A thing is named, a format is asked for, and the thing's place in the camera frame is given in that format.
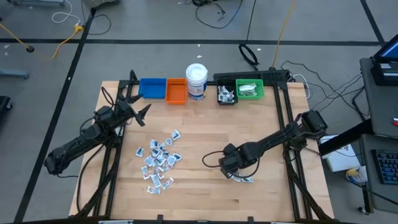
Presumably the black desk bar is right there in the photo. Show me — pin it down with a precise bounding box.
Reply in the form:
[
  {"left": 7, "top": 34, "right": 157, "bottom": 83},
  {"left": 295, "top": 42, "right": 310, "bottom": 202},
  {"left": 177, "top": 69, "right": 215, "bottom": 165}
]
[{"left": 317, "top": 118, "right": 374, "bottom": 157}]

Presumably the black plastic basket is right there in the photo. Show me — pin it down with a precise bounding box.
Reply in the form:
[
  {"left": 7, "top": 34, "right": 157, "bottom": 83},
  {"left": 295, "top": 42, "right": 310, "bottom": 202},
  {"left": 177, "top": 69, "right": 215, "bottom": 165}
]
[{"left": 216, "top": 79, "right": 239, "bottom": 106}]

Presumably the grey desk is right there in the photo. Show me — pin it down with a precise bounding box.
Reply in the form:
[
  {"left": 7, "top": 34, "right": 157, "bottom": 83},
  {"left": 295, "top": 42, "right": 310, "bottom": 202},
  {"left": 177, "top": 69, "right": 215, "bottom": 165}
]
[
  {"left": 359, "top": 57, "right": 398, "bottom": 138},
  {"left": 360, "top": 133, "right": 398, "bottom": 215}
]

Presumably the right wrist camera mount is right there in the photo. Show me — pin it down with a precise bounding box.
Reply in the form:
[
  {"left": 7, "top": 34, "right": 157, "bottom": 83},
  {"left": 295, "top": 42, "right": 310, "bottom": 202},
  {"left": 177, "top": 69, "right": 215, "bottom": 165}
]
[{"left": 223, "top": 142, "right": 239, "bottom": 157}]

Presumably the yellow white wipes canister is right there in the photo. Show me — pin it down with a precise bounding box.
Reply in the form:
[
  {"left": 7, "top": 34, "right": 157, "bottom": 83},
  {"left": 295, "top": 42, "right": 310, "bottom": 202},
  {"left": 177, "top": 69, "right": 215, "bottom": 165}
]
[{"left": 345, "top": 166, "right": 369, "bottom": 185}]

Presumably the black hanging cable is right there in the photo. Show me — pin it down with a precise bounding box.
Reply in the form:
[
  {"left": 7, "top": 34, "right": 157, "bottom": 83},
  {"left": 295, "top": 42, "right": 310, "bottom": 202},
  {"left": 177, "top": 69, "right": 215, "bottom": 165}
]
[{"left": 238, "top": 0, "right": 260, "bottom": 71}]

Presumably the grey cart leg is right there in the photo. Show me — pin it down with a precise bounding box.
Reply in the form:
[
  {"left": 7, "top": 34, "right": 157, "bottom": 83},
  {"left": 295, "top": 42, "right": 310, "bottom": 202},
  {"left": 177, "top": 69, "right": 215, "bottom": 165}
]
[{"left": 0, "top": 68, "right": 30, "bottom": 80}]

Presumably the black keyboard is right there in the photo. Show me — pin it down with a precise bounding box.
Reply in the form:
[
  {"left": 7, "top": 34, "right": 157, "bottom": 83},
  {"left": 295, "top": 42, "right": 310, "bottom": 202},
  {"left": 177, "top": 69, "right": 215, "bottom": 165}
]
[{"left": 371, "top": 148, "right": 398, "bottom": 185}]

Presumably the black floor cable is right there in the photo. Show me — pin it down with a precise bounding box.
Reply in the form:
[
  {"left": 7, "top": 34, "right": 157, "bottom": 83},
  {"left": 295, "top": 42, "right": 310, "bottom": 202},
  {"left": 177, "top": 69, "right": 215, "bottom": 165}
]
[{"left": 186, "top": 0, "right": 244, "bottom": 30}]

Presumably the white disinfecting wipes canister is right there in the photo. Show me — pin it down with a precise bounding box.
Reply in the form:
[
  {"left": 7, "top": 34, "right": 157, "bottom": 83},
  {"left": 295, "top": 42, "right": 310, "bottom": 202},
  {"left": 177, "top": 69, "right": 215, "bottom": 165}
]
[{"left": 185, "top": 63, "right": 208, "bottom": 101}]

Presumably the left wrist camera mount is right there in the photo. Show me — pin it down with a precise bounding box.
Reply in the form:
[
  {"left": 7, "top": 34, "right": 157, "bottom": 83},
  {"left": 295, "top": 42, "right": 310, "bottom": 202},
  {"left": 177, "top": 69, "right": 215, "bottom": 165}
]
[{"left": 94, "top": 105, "right": 115, "bottom": 123}]

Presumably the black laptop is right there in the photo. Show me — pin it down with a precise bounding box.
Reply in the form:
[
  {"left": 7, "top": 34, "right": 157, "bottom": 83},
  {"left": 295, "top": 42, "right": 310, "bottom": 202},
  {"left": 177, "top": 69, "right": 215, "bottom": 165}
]
[{"left": 371, "top": 41, "right": 398, "bottom": 87}]

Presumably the orange plastic basket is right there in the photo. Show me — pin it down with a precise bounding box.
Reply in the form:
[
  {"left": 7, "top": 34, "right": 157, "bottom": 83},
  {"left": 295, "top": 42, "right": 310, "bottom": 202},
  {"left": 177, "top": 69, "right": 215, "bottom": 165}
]
[{"left": 165, "top": 77, "right": 188, "bottom": 105}]

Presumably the green plastic basket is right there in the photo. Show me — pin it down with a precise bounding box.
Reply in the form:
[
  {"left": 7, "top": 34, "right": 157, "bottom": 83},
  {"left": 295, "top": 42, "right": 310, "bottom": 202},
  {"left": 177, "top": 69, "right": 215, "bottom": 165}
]
[{"left": 235, "top": 78, "right": 266, "bottom": 101}]

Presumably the yellow extension cord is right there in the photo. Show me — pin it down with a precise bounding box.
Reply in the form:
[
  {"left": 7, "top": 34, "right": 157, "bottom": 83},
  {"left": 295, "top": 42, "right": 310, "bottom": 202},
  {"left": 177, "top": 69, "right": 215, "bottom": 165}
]
[{"left": 0, "top": 23, "right": 85, "bottom": 60}]

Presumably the yellow hanging cable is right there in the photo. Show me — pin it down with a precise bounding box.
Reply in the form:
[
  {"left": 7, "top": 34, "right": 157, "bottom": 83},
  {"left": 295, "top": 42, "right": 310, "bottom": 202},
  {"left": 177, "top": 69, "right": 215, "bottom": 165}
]
[{"left": 272, "top": 0, "right": 296, "bottom": 68}]

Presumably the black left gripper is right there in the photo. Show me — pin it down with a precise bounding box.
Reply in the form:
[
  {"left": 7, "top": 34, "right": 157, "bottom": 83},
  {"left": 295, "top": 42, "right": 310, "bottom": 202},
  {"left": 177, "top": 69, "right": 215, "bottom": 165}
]
[{"left": 115, "top": 94, "right": 152, "bottom": 128}]

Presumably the black caster base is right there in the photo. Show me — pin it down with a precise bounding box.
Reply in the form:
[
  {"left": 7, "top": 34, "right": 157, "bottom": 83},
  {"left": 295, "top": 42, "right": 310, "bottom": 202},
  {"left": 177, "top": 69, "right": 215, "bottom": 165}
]
[{"left": 0, "top": 95, "right": 13, "bottom": 113}]

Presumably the blue plastic basket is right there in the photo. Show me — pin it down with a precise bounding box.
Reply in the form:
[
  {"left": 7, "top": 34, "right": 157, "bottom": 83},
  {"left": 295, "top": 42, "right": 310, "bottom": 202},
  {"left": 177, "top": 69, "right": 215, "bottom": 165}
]
[{"left": 138, "top": 77, "right": 168, "bottom": 100}]

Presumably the black perforated tray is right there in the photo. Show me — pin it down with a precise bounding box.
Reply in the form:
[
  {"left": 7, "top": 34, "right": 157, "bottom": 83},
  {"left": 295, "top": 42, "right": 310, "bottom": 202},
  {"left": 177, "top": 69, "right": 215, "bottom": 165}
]
[{"left": 213, "top": 69, "right": 290, "bottom": 83}]

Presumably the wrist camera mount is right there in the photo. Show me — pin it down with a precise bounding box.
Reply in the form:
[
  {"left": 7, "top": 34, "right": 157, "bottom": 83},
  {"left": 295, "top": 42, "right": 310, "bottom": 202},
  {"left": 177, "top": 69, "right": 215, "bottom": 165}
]
[
  {"left": 94, "top": 105, "right": 115, "bottom": 123},
  {"left": 223, "top": 142, "right": 239, "bottom": 157}
]

